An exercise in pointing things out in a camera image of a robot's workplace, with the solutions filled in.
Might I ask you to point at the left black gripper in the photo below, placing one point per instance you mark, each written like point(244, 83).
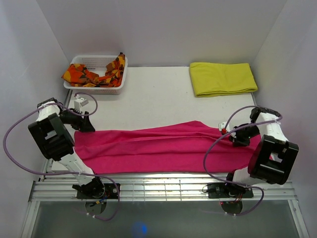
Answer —
point(84, 124)

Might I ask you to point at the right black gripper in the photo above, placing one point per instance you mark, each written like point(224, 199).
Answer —
point(237, 141)

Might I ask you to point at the pink trousers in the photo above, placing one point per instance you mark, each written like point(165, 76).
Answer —
point(178, 148)

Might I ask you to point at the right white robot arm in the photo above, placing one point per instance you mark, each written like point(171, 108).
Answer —
point(273, 158)

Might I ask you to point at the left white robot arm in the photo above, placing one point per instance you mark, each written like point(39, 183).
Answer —
point(55, 142)

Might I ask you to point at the orange patterned trousers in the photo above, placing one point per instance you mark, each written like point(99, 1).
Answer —
point(99, 77)

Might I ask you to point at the folded yellow trousers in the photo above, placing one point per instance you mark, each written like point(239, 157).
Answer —
point(216, 79)

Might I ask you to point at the white plastic basket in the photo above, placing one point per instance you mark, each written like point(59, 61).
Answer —
point(99, 74)

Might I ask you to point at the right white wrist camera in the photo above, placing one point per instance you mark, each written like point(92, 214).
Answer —
point(224, 127)

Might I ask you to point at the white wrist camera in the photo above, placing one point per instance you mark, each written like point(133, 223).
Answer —
point(79, 103)
point(224, 127)

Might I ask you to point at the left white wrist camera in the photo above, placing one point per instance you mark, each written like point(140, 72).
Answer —
point(79, 103)

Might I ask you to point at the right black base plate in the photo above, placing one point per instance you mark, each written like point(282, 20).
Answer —
point(215, 191)

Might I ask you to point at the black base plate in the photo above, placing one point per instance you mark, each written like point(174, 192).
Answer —
point(111, 192)
point(215, 191)

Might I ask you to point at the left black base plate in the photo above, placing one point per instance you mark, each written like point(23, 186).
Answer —
point(111, 192)

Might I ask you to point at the aluminium frame rail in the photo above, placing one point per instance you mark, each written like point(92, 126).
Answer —
point(151, 187)

